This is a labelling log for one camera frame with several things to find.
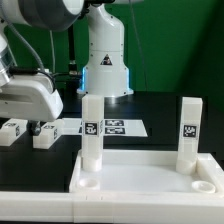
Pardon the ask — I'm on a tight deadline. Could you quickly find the white cable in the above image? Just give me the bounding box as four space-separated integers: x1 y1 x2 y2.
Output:
49 29 57 74

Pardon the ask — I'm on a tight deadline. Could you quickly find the black cable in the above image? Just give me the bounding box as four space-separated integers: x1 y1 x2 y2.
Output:
49 71 83 81

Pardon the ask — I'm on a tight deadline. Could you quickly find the white desk top tray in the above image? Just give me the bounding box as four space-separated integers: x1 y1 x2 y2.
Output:
69 149 224 193

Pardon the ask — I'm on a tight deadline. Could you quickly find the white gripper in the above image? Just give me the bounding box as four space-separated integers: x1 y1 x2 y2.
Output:
0 74 63 136

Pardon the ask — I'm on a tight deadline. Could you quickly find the white front fence rail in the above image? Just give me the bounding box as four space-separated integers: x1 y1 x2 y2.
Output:
0 192 224 224

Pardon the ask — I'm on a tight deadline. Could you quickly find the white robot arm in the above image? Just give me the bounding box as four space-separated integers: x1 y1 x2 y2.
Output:
0 0 133 122

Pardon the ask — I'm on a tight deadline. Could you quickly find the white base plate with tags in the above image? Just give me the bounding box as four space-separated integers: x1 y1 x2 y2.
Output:
62 118 147 137

